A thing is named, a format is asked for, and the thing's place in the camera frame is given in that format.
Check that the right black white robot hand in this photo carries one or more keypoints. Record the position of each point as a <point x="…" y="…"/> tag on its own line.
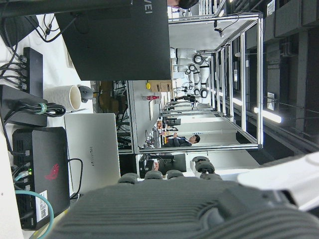
<point x="162" y="211"/>

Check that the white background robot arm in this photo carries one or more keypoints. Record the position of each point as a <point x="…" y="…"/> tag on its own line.
<point x="183" y="54"/>
<point x="203" y="77"/>

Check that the white paper cup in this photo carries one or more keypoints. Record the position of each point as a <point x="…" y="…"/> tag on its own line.
<point x="62" y="97"/>

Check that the small black monitor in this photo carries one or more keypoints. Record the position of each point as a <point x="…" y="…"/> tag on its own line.
<point x="174" y="163"/>

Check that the person in dark jacket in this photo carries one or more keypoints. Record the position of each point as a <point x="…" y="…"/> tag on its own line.
<point x="182" y="142"/>

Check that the silver Huawei laptop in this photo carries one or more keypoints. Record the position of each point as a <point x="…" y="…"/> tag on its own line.
<point x="92" y="149"/>

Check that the red white carton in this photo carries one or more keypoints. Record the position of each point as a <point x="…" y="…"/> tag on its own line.
<point x="152" y="98"/>

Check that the brown cardboard box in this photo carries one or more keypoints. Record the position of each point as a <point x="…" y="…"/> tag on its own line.
<point x="160" y="86"/>

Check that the black ROG mini computer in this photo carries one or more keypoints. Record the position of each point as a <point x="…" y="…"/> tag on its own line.
<point x="49" y="154"/>

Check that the grey computer mouse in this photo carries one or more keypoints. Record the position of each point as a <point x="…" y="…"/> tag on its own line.
<point x="84" y="93"/>

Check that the ceiling light bar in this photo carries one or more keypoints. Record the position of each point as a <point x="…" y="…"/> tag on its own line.
<point x="268" y="115"/>

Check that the black Huawei monitor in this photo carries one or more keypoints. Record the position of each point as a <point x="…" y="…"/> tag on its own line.
<point x="117" y="42"/>

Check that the black power adapter box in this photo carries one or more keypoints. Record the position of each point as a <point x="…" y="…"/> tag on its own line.
<point x="17" y="99"/>

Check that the black network hub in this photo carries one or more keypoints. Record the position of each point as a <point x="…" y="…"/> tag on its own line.
<point x="35" y="69"/>

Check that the dark-haired person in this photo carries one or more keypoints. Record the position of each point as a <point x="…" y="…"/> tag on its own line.
<point x="185" y="3"/>

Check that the black frame-mounted camera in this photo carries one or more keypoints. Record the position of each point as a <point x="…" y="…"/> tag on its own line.
<point x="218" y="30"/>

